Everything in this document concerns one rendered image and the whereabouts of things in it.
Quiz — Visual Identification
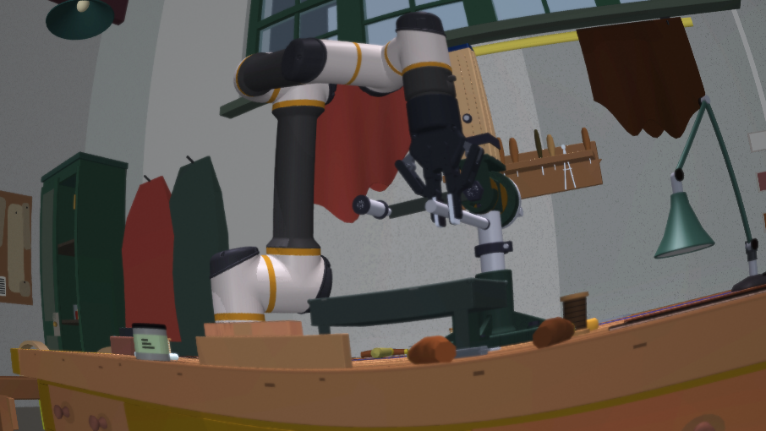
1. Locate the long wooden box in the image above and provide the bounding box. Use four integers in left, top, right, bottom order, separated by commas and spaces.
195, 333, 353, 370

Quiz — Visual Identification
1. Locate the dark green hanging hide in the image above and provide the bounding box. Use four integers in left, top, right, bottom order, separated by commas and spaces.
169, 155, 230, 358

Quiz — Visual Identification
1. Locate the brown wall notice board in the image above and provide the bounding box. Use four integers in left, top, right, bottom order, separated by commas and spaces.
0, 189, 35, 307

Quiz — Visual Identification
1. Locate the tan pegboard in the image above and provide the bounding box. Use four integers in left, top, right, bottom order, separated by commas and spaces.
447, 47, 501, 161

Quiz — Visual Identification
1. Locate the green pendant lamp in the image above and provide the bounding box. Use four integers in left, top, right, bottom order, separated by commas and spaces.
46, 0, 129, 41

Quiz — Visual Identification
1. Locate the green cabinet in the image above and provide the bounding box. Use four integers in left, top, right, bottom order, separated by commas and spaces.
40, 151, 129, 354

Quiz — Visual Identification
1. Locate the wooden wall tool rack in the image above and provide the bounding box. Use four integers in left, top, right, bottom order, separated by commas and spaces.
497, 126, 605, 201

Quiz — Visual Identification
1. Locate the brown leather roll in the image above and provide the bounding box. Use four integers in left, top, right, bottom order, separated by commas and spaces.
408, 335, 457, 366
532, 317, 577, 350

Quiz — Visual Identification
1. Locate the dark brown leather hide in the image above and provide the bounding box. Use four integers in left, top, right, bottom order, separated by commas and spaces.
575, 16, 708, 140

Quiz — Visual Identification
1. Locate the jar with green label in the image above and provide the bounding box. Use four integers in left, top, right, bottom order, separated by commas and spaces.
131, 323, 172, 363

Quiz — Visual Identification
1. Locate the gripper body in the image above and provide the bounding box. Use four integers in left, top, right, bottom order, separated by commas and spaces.
410, 128, 466, 182

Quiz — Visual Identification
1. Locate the green stitching clam stand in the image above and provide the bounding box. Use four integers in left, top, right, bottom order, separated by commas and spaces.
450, 206, 547, 352

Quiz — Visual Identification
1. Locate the red hanging leather hide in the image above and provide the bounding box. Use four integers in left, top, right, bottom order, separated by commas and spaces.
122, 175, 182, 343

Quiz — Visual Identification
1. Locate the green framed window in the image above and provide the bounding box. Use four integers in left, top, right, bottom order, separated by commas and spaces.
218, 0, 743, 119

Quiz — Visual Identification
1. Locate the black preset collar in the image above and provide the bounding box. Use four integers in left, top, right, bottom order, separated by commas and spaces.
474, 241, 515, 259

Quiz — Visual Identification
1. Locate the yellow wall rail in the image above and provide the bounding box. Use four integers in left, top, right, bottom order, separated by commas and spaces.
473, 16, 695, 57

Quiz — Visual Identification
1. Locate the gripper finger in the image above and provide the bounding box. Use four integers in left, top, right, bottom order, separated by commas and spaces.
446, 134, 502, 220
395, 156, 448, 228

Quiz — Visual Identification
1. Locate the small wooden block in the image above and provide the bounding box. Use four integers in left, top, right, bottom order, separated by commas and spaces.
203, 320, 305, 339

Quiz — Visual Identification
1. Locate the large red leather hide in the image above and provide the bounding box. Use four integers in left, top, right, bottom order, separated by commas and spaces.
313, 83, 415, 225

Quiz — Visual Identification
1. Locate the green clam head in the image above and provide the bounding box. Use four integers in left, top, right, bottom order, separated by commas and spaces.
463, 154, 523, 230

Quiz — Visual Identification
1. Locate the green desk lamp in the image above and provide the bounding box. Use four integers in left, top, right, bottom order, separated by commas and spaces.
653, 95, 766, 293

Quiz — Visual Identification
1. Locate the yellow handled awl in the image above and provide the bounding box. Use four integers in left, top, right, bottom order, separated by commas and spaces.
360, 346, 412, 359

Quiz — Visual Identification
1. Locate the brown thread spool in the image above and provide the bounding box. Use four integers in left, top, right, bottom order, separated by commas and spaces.
560, 291, 591, 330

